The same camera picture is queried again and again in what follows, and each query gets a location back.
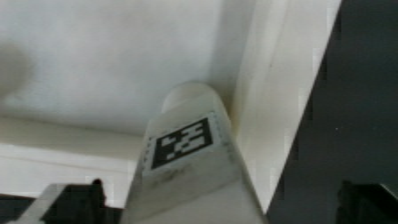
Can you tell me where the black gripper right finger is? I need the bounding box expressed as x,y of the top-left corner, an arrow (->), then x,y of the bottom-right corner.
335,181 -> 398,224

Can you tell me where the white square tabletop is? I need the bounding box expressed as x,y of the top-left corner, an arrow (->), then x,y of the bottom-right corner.
0,0 -> 340,206

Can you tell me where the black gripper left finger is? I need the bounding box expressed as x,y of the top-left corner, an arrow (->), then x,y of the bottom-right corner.
8,179 -> 122,224

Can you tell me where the white table leg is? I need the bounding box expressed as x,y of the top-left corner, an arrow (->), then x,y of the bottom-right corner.
120,82 -> 268,224

